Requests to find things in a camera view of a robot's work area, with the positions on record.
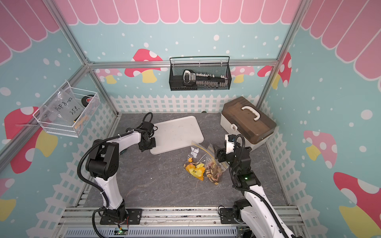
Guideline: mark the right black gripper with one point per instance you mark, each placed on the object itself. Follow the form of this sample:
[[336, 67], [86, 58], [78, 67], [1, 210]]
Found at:
[[221, 151]]

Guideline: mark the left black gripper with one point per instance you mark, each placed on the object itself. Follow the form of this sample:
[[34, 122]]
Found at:
[[153, 145]]

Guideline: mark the ziploc bag with yellow chick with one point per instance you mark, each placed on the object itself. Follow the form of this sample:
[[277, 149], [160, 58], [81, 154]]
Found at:
[[196, 161]]

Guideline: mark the clear ziploc bag of cookies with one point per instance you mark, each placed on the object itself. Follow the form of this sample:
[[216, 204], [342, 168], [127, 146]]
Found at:
[[214, 168]]

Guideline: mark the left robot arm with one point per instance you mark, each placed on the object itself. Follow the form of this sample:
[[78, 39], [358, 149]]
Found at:
[[99, 165]]

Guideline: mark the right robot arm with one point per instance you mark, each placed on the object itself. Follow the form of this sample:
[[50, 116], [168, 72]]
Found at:
[[255, 210]]

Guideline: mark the white plastic tray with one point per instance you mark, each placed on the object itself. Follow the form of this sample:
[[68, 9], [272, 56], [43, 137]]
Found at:
[[176, 134]]

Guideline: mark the white box with brown lid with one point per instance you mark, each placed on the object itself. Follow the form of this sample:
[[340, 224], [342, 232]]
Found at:
[[240, 116]]

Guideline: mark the black tape roll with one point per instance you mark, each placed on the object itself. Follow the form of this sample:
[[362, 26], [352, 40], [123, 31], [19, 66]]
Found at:
[[86, 100]]

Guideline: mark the socket wrench set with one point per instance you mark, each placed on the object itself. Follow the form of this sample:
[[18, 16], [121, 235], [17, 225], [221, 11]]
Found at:
[[200, 81]]

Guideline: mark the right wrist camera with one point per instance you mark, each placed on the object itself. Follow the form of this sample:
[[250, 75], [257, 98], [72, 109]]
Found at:
[[230, 143]]

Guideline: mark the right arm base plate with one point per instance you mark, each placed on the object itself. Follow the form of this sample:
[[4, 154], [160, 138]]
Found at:
[[228, 216]]

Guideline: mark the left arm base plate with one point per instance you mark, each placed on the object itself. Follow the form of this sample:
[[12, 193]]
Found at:
[[121, 217]]

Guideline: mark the black wire mesh basket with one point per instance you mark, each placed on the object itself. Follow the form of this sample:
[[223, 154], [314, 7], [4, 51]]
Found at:
[[217, 65]]

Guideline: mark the clear wall bin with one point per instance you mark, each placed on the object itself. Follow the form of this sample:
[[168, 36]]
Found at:
[[63, 113]]

